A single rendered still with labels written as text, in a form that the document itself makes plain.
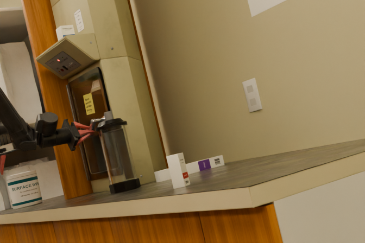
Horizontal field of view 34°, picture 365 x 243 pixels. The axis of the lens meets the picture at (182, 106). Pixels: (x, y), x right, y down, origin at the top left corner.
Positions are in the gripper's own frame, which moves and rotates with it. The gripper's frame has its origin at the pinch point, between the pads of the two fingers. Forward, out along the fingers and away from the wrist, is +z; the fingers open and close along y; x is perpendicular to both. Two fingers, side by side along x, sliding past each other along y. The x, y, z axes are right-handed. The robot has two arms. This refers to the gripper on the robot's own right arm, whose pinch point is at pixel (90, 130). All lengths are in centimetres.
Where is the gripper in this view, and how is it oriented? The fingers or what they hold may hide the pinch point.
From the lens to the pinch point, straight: 221.5
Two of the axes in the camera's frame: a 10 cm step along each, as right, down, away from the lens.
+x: -3.3, 6.9, 6.5
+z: 8.1, -1.5, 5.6
